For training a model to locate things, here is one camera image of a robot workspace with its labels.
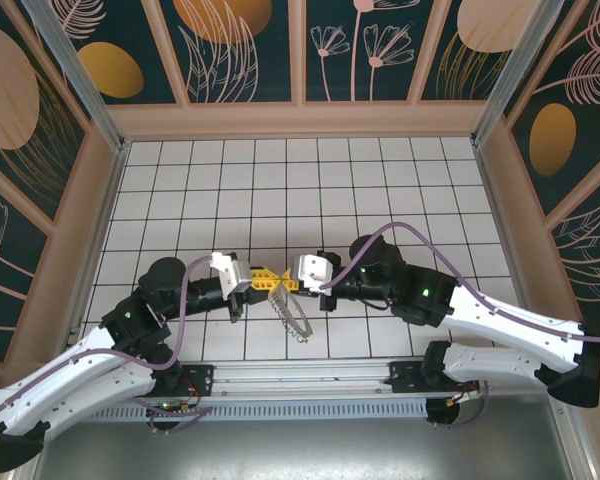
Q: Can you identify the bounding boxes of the large silver keyring with rings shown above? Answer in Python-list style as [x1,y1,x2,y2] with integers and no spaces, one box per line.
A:
[267,289,315,347]

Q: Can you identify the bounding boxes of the aluminium frame post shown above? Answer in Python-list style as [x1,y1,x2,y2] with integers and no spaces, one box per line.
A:
[469,0,551,146]
[19,0,131,154]

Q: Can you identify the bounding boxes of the aluminium side rail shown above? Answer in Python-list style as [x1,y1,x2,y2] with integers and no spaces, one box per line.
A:
[472,141,599,480]
[9,141,131,480]

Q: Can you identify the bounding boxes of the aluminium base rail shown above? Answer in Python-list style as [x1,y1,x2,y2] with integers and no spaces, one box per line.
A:
[124,355,574,401]

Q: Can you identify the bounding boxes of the grey metal sheet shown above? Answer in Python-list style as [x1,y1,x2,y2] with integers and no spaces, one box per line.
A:
[29,417,581,480]

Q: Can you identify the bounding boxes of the wide black mount plate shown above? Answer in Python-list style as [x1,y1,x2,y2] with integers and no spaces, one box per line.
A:
[388,360,431,395]

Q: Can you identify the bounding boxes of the perforated metal cable tray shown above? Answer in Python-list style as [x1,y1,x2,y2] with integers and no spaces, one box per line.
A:
[62,399,429,424]

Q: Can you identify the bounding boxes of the small black mount plate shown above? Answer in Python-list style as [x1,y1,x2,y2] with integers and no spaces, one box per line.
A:
[179,364,216,400]

